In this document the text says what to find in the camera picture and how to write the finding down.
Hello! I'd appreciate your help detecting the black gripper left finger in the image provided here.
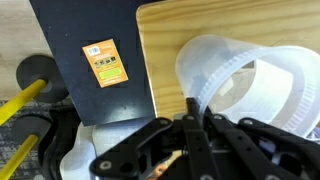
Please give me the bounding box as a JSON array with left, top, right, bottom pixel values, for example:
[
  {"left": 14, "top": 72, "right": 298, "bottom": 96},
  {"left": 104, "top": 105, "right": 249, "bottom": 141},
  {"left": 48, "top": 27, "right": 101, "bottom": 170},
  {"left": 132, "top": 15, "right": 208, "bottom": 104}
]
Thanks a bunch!
[{"left": 89, "top": 97, "right": 219, "bottom": 180}]

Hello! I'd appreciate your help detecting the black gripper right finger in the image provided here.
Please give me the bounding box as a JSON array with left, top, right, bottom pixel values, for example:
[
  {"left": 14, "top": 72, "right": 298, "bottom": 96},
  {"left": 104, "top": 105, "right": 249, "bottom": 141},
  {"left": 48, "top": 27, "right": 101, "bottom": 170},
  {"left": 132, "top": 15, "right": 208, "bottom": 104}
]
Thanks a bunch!
[{"left": 204, "top": 113, "right": 320, "bottom": 180}]

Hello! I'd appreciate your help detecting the clear plastic cup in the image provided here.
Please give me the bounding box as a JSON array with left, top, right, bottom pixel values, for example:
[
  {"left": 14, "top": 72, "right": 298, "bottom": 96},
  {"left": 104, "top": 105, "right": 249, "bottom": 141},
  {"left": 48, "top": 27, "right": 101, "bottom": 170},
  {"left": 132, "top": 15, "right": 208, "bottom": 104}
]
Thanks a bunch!
[{"left": 174, "top": 34, "right": 320, "bottom": 139}]

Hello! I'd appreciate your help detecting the light wooden table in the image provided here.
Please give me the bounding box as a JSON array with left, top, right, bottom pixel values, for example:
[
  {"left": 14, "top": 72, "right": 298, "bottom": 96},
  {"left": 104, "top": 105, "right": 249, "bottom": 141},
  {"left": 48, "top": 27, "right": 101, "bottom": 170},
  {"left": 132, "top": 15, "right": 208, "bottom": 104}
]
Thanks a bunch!
[{"left": 135, "top": 0, "right": 320, "bottom": 122}]

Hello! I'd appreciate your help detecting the orange label sticker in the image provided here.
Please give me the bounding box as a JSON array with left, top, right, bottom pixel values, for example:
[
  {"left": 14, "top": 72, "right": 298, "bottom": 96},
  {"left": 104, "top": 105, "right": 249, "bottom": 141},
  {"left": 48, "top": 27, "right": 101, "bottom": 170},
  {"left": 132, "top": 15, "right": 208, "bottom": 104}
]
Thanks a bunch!
[{"left": 81, "top": 38, "right": 130, "bottom": 89}]

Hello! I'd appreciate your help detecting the dark floor mat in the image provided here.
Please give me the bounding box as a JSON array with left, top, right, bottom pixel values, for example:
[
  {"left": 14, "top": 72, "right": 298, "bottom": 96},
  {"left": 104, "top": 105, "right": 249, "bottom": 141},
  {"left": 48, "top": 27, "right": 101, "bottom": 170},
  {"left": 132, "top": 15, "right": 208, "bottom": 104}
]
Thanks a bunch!
[{"left": 29, "top": 0, "right": 168, "bottom": 127}]

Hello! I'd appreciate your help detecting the yellow pole black base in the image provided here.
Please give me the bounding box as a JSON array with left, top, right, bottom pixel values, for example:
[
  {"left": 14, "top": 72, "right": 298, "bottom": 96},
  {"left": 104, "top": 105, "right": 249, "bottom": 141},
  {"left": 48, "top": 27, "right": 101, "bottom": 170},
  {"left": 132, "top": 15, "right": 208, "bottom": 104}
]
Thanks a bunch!
[
  {"left": 0, "top": 114, "right": 53, "bottom": 180},
  {"left": 0, "top": 54, "right": 70, "bottom": 126}
]

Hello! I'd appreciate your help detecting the black cable bundle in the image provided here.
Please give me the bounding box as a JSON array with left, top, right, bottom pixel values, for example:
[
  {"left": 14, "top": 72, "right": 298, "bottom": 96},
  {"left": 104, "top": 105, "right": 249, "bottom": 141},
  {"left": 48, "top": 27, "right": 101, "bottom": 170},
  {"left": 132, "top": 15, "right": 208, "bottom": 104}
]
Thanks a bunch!
[{"left": 37, "top": 106, "right": 82, "bottom": 180}]

